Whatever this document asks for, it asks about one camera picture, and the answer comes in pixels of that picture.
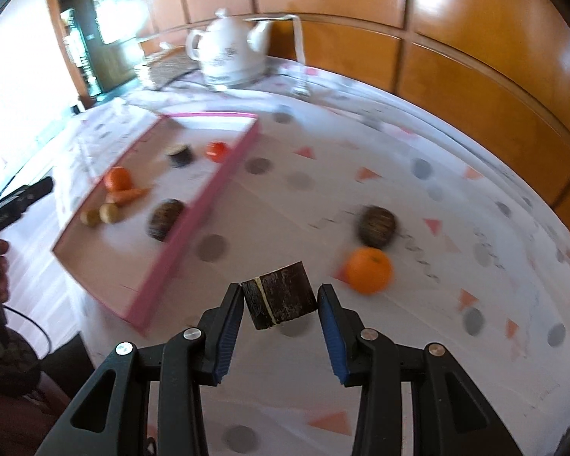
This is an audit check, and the dark patterned cloth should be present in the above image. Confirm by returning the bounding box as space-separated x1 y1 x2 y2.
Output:
0 337 43 397

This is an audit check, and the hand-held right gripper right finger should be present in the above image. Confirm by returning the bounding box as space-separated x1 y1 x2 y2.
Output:
317 283 523 456

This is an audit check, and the woven placemat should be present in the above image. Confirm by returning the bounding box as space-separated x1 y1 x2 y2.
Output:
135 45 203 91

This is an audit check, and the small red tomato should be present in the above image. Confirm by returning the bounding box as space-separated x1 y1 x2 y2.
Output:
205 141 230 162

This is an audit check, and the wooden door frame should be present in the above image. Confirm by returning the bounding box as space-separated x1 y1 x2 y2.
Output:
43 0 157 105

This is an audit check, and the large orange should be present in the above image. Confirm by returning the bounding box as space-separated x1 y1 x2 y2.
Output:
344 246 393 295

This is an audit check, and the orange carrot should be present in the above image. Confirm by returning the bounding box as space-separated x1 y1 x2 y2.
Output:
105 186 152 206

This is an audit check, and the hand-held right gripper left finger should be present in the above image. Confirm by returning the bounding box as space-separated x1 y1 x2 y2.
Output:
35 282 245 456

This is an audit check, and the white power cable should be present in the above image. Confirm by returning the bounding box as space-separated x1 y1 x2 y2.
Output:
249 13 312 98

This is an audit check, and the white patterned tablecloth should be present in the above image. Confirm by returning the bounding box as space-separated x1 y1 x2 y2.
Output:
52 54 570 456

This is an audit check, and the brown striped round fruit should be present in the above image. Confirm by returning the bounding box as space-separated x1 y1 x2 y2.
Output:
355 205 399 250
146 198 186 242

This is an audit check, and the person's left hand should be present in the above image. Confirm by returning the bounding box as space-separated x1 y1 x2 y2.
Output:
0 240 11 303

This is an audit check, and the pink shallow box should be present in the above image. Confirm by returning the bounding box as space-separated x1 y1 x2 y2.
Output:
51 111 262 336

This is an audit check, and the white ceramic teapot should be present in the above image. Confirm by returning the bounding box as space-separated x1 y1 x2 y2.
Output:
185 8 274 89

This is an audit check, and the black cable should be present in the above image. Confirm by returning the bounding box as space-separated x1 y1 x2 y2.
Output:
2 304 53 366

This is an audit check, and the small tangerine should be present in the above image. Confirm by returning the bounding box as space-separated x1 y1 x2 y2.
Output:
103 166 133 195

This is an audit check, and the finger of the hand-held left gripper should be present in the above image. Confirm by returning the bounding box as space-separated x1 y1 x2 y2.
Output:
21 176 55 205

